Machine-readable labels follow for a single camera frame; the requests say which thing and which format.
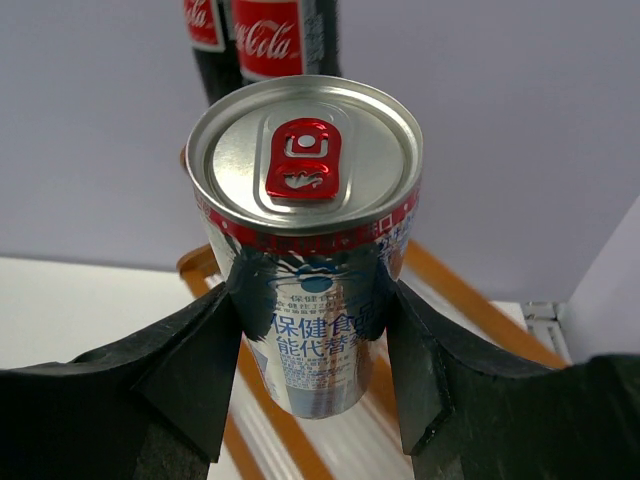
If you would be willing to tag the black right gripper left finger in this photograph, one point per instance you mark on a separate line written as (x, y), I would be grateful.
(152, 405)

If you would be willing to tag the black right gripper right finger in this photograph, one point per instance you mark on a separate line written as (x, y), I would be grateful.
(468, 409)

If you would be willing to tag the energy drink can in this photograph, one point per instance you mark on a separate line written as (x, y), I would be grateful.
(308, 187)

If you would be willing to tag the cola glass bottle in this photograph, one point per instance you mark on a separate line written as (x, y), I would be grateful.
(211, 30)
(284, 38)

